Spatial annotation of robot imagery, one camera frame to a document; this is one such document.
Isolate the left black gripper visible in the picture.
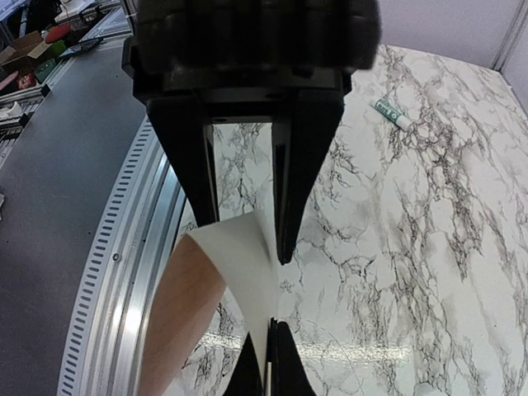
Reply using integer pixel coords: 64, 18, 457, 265
121, 1, 381, 123

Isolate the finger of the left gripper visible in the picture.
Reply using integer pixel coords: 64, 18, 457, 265
271, 98, 344, 265
147, 98, 219, 227

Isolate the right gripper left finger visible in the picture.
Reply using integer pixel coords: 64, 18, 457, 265
224, 334, 263, 396

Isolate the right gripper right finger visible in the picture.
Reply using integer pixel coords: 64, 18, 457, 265
267, 318, 317, 396

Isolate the green white glue stick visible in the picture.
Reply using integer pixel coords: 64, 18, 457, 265
370, 98, 413, 131

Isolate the open cardboard box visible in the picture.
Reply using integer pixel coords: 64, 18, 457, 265
1, 31, 67, 75

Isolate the curved aluminium front rail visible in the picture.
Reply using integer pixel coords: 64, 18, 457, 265
57, 120, 186, 395

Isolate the right aluminium corner post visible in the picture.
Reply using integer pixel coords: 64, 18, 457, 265
491, 0, 528, 73

